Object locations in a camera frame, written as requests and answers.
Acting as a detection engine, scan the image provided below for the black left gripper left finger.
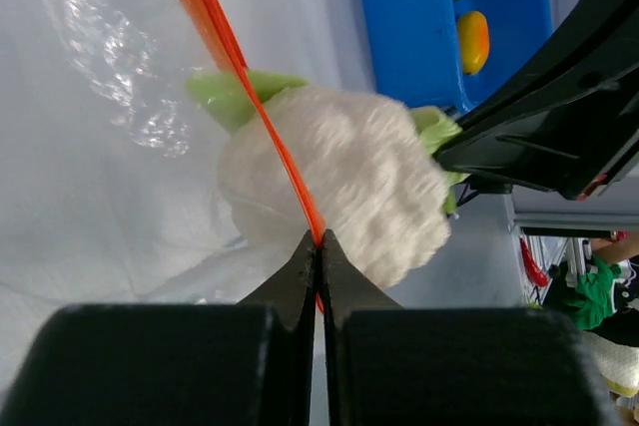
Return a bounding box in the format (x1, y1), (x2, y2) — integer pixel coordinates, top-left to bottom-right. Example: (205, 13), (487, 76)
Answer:
(1, 236), (316, 425)

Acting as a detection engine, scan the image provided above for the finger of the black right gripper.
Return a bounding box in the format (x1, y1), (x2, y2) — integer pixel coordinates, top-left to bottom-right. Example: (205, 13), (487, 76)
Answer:
(436, 0), (638, 200)

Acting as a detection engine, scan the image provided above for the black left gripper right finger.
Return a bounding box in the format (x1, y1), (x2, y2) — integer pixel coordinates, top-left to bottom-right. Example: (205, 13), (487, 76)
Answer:
(319, 231), (619, 425)

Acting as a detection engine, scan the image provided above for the yellow toy lemon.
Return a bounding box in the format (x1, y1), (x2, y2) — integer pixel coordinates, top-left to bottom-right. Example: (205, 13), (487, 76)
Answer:
(456, 10), (490, 76)

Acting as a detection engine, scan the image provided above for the white toy cauliflower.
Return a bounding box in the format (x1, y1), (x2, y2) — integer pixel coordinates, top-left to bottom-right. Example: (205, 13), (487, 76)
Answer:
(186, 71), (462, 288)

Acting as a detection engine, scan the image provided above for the clear orange zip top bag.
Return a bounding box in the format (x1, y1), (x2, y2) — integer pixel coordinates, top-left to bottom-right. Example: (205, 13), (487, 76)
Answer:
(0, 0), (350, 315)

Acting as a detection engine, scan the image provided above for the blue plastic bin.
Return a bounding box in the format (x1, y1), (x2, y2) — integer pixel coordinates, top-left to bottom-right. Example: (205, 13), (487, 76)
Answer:
(361, 0), (552, 113)

